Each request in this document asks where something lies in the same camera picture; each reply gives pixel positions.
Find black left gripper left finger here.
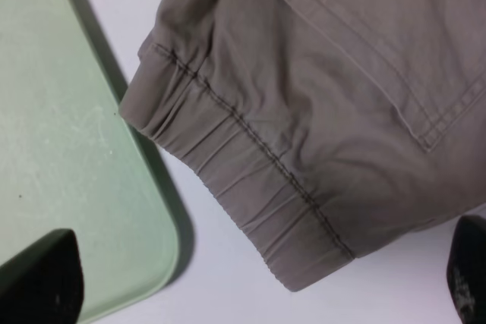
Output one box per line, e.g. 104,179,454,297
1,228,84,323

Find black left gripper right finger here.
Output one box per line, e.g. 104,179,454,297
447,215,485,323

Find khaki shorts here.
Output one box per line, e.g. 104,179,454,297
119,0,485,292

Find green plastic tray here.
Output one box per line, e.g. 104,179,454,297
1,0,194,323

